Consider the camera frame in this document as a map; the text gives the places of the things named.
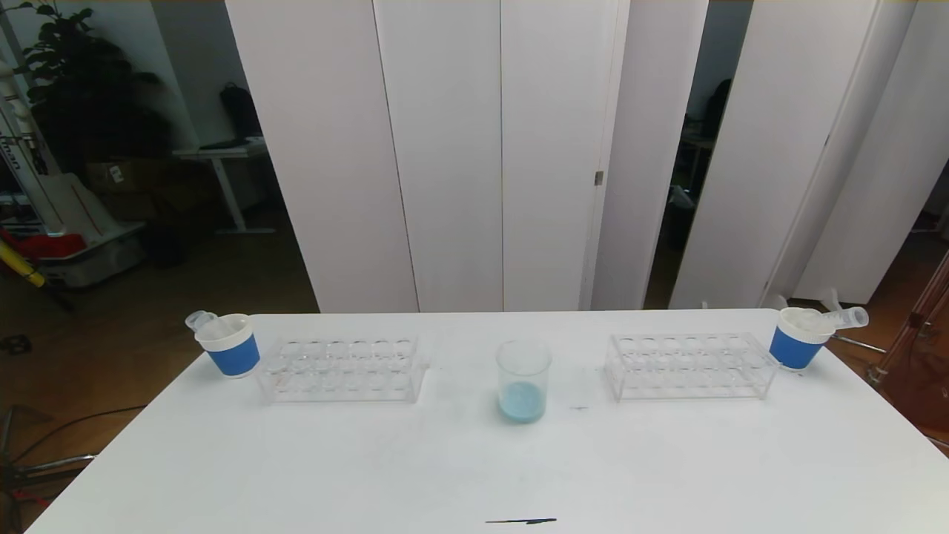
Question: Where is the brown cardboard box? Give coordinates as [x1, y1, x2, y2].
[84, 158, 179, 197]

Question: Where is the dark green potted plant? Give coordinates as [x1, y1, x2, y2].
[15, 0, 171, 175]

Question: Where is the red plastic object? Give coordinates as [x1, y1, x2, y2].
[0, 228, 86, 260]

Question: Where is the blue white paper cup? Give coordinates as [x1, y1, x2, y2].
[196, 312, 262, 378]
[767, 306, 836, 370]

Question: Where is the black backpack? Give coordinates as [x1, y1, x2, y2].
[220, 82, 264, 138]

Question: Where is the clear plastic test tube rack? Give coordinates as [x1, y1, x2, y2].
[257, 334, 431, 403]
[604, 331, 781, 400]

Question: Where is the clear glass beaker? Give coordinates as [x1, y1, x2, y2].
[495, 338, 553, 425]

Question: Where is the yellow pole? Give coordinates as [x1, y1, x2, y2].
[0, 237, 47, 287]

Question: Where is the black floor cable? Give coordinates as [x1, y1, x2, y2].
[0, 403, 147, 475]

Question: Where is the white desk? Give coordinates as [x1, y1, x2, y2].
[172, 139, 277, 236]

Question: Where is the white folding screen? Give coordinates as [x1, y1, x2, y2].
[667, 0, 949, 309]
[225, 0, 709, 312]

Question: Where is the test tube with yellow pigment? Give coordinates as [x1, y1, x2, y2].
[816, 306, 870, 332]

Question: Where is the brown metal stand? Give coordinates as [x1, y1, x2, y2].
[867, 252, 949, 438]

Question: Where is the white banner stand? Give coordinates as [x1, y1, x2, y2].
[0, 59, 64, 234]

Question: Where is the white machine base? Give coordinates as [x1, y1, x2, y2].
[37, 172, 147, 286]

